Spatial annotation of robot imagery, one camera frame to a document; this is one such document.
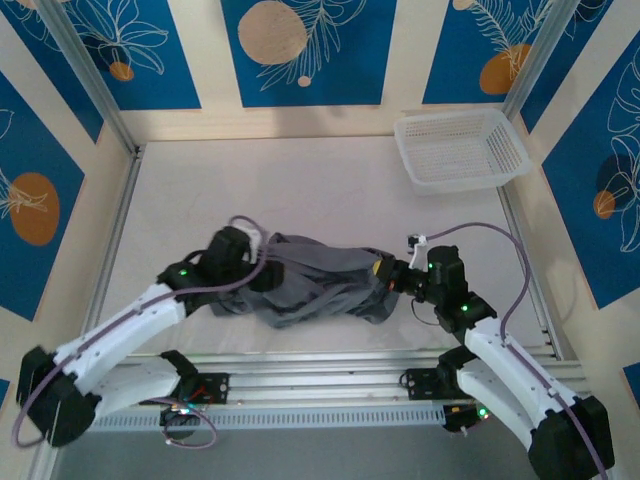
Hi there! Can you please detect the grey t-shirt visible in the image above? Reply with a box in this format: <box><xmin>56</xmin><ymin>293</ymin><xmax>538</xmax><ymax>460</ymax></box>
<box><xmin>209</xmin><ymin>230</ymin><xmax>401</xmax><ymax>330</ymax></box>

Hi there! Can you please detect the white perforated plastic basket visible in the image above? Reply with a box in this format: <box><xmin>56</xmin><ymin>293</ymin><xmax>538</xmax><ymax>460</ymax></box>
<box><xmin>393</xmin><ymin>109</ymin><xmax>532</xmax><ymax>197</ymax></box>

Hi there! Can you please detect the black controller board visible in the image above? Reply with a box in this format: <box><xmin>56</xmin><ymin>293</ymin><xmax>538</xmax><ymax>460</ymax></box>
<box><xmin>442</xmin><ymin>402</ymin><xmax>491</xmax><ymax>434</ymax></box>
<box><xmin>159</xmin><ymin>405</ymin><xmax>201</xmax><ymax>441</ymax></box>

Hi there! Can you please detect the thin black gripper wire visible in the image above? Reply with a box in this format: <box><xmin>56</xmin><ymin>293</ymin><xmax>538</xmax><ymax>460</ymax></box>
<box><xmin>408</xmin><ymin>297</ymin><xmax>442</xmax><ymax>327</ymax></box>

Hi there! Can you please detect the aluminium side rail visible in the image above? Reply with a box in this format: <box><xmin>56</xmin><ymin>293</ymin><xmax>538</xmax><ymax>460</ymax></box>
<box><xmin>499</xmin><ymin>187</ymin><xmax>566</xmax><ymax>359</ymax></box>
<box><xmin>74</xmin><ymin>149</ymin><xmax>144</xmax><ymax>351</ymax></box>

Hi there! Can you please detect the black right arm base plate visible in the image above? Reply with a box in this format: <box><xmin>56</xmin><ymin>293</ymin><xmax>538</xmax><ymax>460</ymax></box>
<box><xmin>402</xmin><ymin>366</ymin><xmax>476</xmax><ymax>402</ymax></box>

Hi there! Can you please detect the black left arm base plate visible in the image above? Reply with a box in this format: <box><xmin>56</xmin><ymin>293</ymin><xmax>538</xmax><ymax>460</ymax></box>
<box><xmin>138</xmin><ymin>370</ymin><xmax>231</xmax><ymax>407</ymax></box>

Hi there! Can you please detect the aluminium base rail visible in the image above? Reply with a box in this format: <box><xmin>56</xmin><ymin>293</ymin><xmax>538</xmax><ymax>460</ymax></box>
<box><xmin>99</xmin><ymin>348</ymin><xmax>586</xmax><ymax>407</ymax></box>

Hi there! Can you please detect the grey slotted cable duct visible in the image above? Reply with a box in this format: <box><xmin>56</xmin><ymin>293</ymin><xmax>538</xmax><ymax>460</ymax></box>
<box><xmin>89</xmin><ymin>403</ymin><xmax>446</xmax><ymax>432</ymax></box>

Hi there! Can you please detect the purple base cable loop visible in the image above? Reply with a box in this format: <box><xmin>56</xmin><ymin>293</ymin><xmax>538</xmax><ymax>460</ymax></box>
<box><xmin>162</xmin><ymin>397</ymin><xmax>220</xmax><ymax>450</ymax></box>

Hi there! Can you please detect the aluminium frame post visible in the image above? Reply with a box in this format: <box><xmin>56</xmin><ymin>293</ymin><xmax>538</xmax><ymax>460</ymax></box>
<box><xmin>502</xmin><ymin>0</ymin><xmax>576</xmax><ymax>121</ymax></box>
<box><xmin>37</xmin><ymin>0</ymin><xmax>146</xmax><ymax>159</ymax></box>

